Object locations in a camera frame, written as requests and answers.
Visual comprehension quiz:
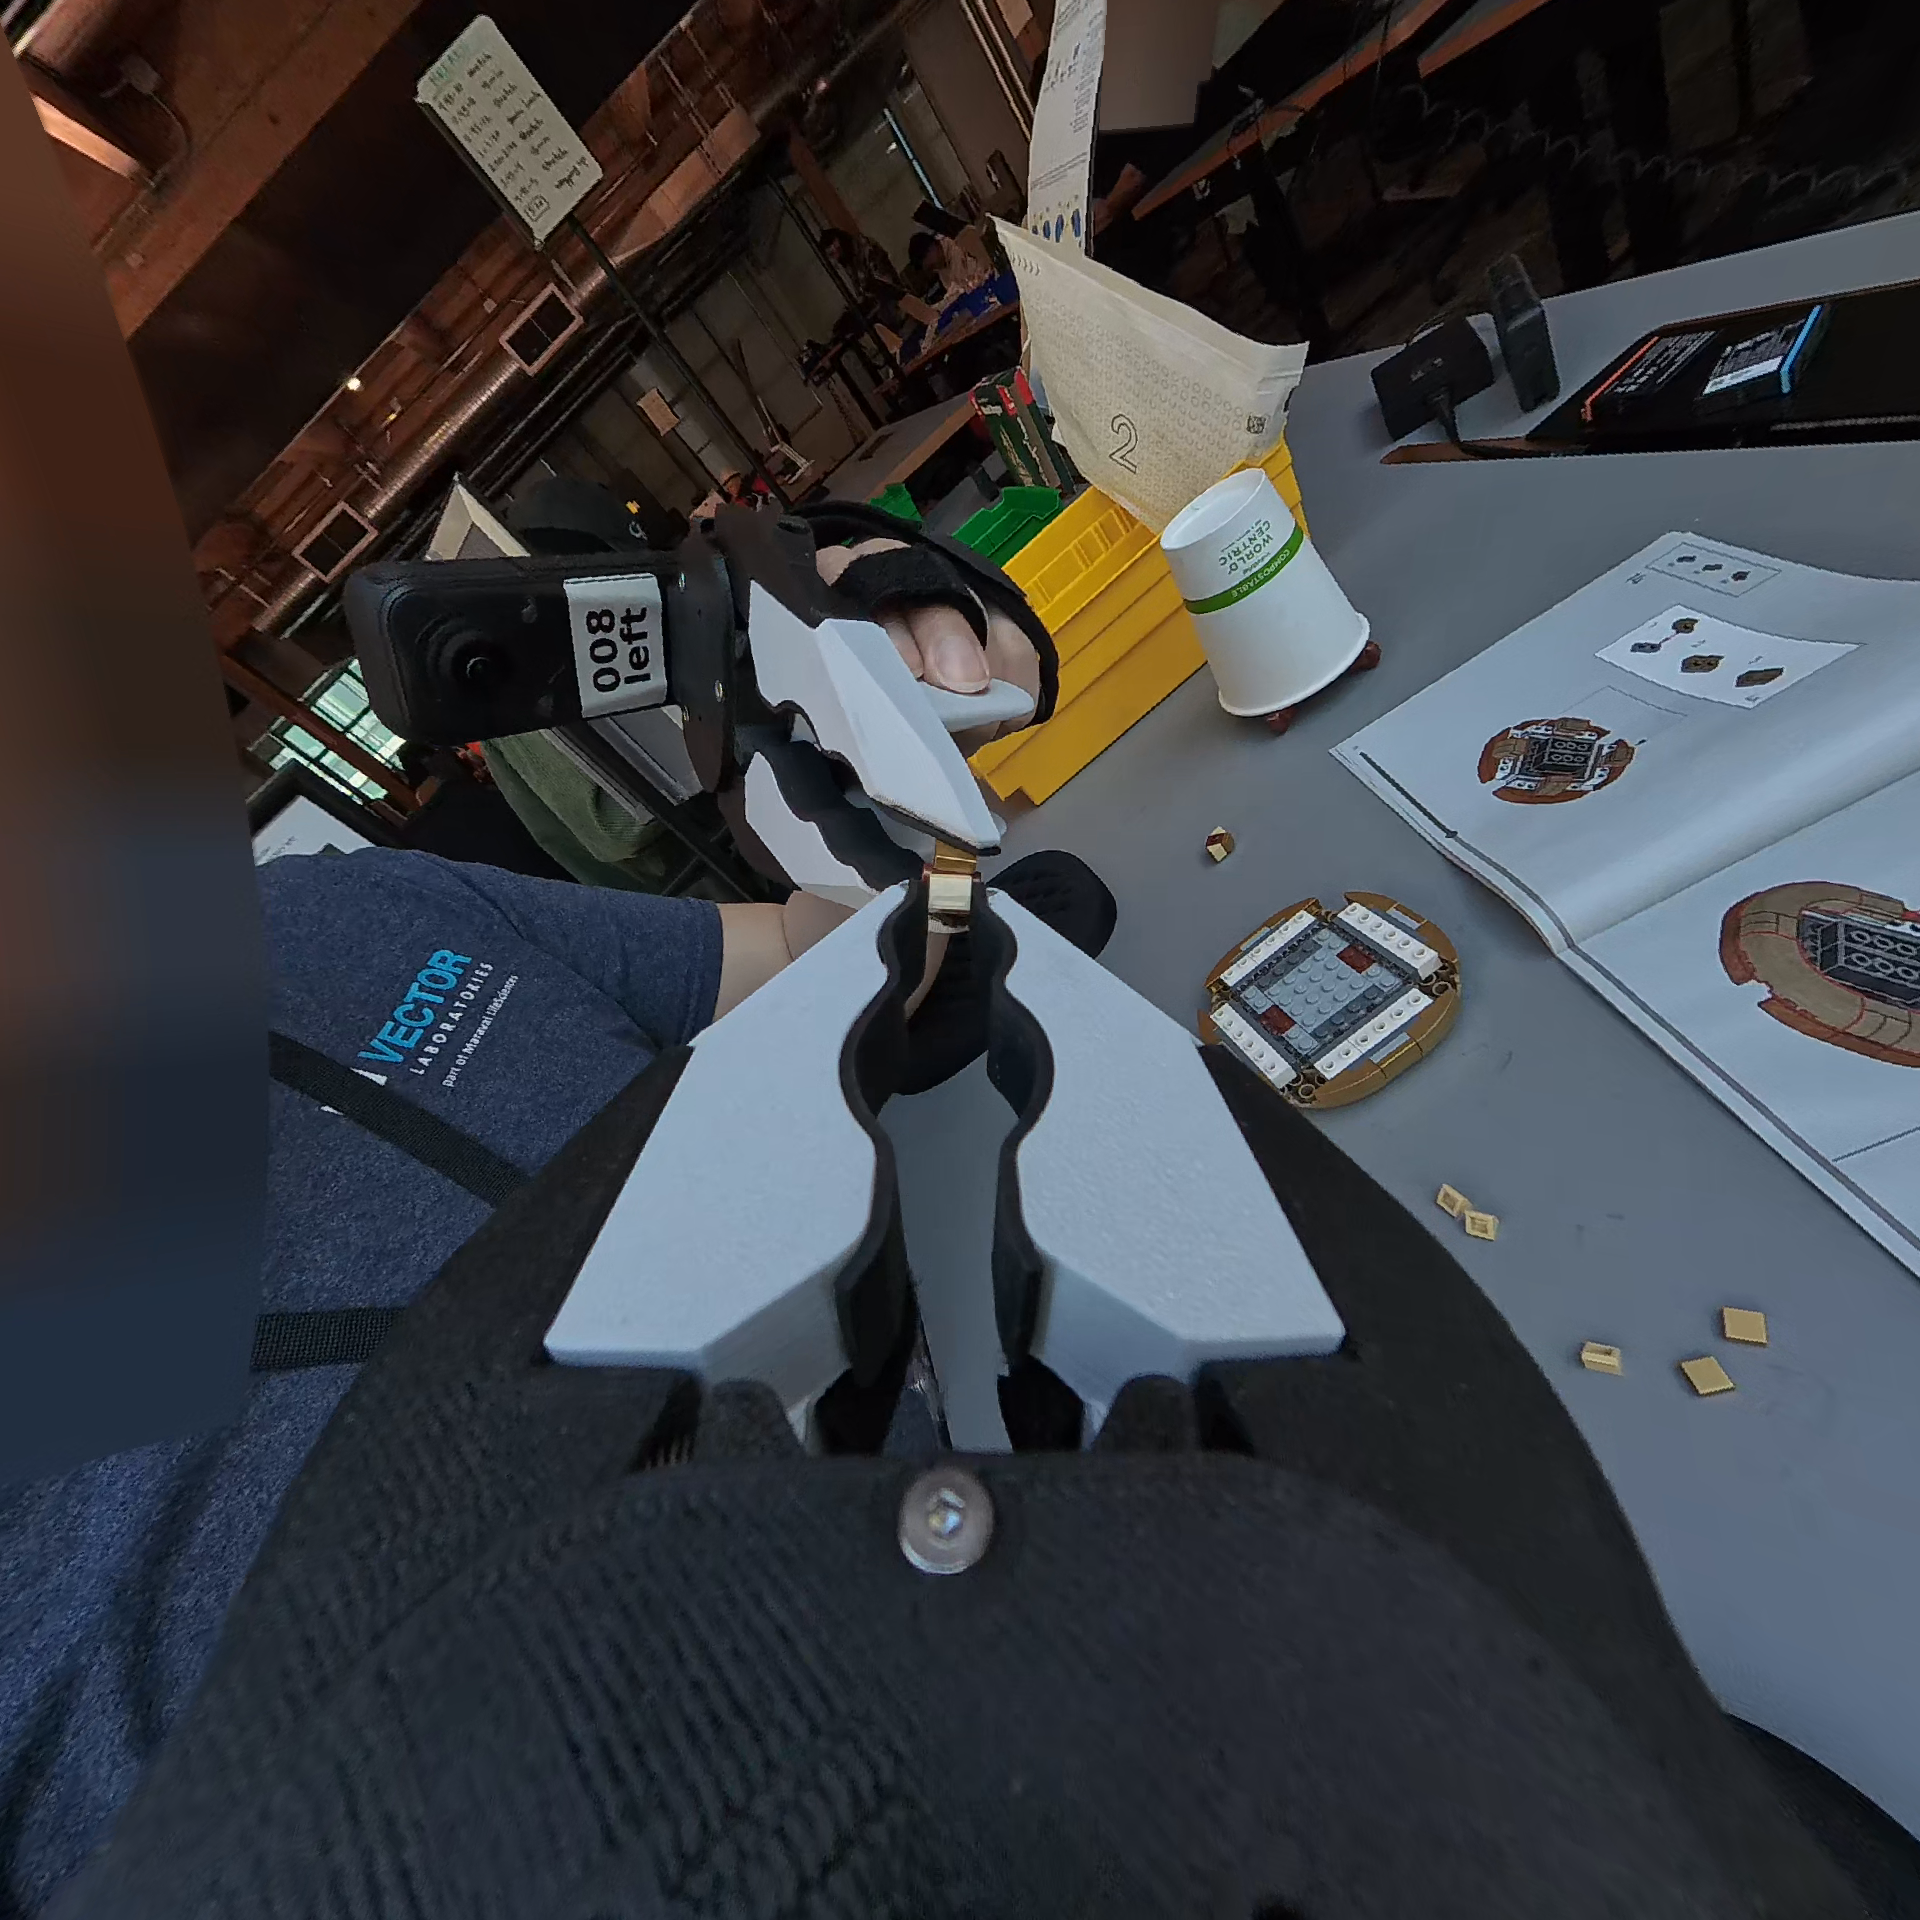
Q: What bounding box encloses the white paper cup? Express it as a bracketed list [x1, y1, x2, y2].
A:
[1160, 464, 1372, 717]

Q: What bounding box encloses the red green cardboard box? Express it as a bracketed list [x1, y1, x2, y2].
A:
[972, 366, 1085, 497]

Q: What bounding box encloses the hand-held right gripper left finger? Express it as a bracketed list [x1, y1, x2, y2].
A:
[543, 882, 920, 1455]

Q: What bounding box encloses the person's left forearm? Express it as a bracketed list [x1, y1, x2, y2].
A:
[713, 896, 962, 1052]

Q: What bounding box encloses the printed paper sheet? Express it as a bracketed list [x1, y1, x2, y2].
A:
[1027, 0, 1114, 246]

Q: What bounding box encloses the black power adapter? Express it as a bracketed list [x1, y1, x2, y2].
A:
[1368, 315, 1502, 446]

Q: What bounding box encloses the green plastic bin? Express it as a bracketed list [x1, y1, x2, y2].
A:
[952, 482, 1085, 560]

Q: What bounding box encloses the small black upright box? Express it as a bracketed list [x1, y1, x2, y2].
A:
[1485, 254, 1563, 414]

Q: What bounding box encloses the black wrist rest pad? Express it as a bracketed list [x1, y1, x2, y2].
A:
[896, 849, 1121, 1091]

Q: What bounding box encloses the white handwritten sign board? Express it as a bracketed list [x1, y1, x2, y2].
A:
[415, 15, 607, 250]

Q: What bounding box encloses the lego instruction booklet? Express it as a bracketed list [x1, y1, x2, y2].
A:
[1329, 531, 1920, 1279]

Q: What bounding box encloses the green hanging cloth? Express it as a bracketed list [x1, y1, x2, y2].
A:
[478, 721, 671, 888]

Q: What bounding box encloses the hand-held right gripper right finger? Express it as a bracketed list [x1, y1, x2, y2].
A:
[977, 885, 1349, 1455]

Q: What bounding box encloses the black shoulder strap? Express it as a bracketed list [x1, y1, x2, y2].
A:
[267, 1032, 530, 1203]

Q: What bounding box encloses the round lego base model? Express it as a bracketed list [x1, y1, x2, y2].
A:
[1195, 891, 1462, 1114]

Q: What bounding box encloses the beige paper lego bag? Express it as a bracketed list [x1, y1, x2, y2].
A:
[990, 215, 1310, 531]

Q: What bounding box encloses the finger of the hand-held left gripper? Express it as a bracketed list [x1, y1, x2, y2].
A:
[748, 585, 1007, 859]
[720, 740, 926, 912]

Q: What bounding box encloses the black cap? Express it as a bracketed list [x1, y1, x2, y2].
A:
[506, 476, 665, 560]

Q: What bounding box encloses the person's left hand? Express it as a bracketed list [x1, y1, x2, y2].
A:
[814, 543, 1042, 705]

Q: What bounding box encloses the flat black box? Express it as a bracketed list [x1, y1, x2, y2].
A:
[1527, 284, 1920, 454]

